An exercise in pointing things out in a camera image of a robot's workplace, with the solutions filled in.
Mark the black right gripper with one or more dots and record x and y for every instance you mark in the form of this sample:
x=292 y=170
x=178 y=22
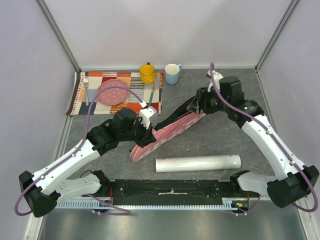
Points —
x=197 y=101

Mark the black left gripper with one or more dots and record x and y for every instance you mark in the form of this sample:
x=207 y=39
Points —
x=148 y=137

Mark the pink racket bag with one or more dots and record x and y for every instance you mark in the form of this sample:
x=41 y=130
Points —
x=178 y=122

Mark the white shuttlecock tube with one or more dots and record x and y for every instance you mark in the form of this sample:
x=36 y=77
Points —
x=197 y=163

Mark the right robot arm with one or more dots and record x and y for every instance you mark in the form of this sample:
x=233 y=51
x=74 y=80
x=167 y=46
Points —
x=292 y=179

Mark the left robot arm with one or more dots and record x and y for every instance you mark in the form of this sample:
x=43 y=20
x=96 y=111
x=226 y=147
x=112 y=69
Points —
x=45 y=188

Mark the light blue mug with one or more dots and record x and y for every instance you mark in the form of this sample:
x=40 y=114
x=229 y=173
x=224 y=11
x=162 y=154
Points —
x=172 y=72

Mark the pink dotted plate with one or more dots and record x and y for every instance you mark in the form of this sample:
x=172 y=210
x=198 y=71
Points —
x=113 y=96

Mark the yellow glass mug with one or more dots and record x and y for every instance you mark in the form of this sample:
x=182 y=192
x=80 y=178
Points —
x=147 y=73

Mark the colourful patchwork placemat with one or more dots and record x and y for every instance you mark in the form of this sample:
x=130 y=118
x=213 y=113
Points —
x=96 y=78

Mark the silver fork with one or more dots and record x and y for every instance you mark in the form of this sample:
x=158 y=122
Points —
x=86 y=86

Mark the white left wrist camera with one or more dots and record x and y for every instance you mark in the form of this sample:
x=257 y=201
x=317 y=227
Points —
x=146 y=114

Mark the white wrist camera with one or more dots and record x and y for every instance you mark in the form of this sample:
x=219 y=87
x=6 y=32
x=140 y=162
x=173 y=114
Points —
x=146 y=114
x=217 y=76

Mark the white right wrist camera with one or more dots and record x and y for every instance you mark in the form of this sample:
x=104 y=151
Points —
x=217 y=76

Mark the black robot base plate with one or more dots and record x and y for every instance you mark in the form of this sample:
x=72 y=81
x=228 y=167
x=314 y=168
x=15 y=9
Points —
x=170 y=191

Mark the white slotted cable duct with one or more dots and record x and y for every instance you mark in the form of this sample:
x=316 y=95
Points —
x=92 y=204

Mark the aluminium frame rail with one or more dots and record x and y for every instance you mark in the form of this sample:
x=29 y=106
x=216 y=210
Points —
x=57 y=33

